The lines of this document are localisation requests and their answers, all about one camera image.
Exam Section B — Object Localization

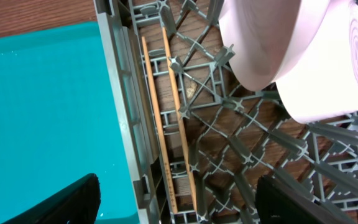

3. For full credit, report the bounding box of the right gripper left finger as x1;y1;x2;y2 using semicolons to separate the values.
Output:
5;173;101;224

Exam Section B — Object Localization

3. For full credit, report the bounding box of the teal serving tray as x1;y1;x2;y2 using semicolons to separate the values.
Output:
0;22;139;223

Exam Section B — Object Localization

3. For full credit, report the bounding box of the pink bowl with food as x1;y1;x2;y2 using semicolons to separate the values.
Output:
276;1;358;124

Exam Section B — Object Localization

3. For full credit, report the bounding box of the wooden chopstick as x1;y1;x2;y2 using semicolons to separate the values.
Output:
141;36;178;215
162;27;197;211

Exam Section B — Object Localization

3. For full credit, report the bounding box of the white plate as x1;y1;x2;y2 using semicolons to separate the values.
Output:
219;0;329;91

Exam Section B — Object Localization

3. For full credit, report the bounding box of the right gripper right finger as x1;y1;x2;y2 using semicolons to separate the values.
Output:
255;175;348;224

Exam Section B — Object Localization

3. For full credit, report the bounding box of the grey dishwasher rack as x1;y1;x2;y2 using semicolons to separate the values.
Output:
94;0;358;223

